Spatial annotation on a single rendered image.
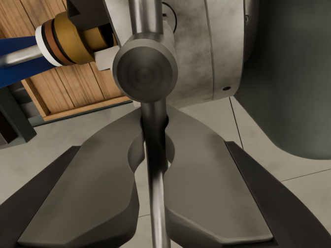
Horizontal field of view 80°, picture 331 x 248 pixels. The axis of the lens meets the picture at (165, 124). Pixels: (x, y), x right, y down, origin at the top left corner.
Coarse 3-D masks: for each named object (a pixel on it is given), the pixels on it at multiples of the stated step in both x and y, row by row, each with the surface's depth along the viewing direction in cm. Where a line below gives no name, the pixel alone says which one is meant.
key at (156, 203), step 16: (144, 0) 7; (160, 0) 7; (144, 16) 7; (160, 16) 7; (160, 32) 7; (144, 112) 9; (160, 112) 9; (144, 128) 10; (160, 128) 10; (160, 144) 10; (160, 160) 10; (160, 176) 11; (160, 192) 11; (160, 208) 11; (160, 224) 12; (160, 240) 12
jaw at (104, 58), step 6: (108, 48) 32; (114, 48) 32; (96, 54) 33; (102, 54) 33; (108, 54) 33; (114, 54) 33; (96, 60) 33; (102, 60) 33; (108, 60) 33; (102, 66) 33; (108, 66) 33; (138, 102) 35
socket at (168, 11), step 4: (164, 4) 18; (164, 8) 18; (168, 8) 18; (164, 12) 18; (168, 12) 18; (172, 12) 18; (168, 16) 19; (172, 16) 19; (168, 20) 19; (172, 20) 19; (168, 24) 19; (172, 24) 19; (172, 28) 19
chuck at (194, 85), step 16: (112, 0) 18; (128, 0) 18; (176, 0) 18; (192, 0) 18; (112, 16) 18; (128, 16) 18; (176, 16) 18; (192, 16) 18; (128, 32) 19; (176, 32) 19; (192, 32) 19; (208, 32) 19; (176, 48) 20; (192, 48) 20; (208, 48) 20; (192, 64) 22; (208, 64) 22; (192, 80) 23; (208, 80) 24; (176, 96) 26; (192, 96) 27; (208, 96) 28
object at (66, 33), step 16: (64, 16) 30; (48, 32) 31; (64, 32) 30; (80, 32) 30; (96, 32) 31; (48, 48) 31; (64, 48) 31; (80, 48) 31; (96, 48) 33; (64, 64) 34; (80, 64) 35
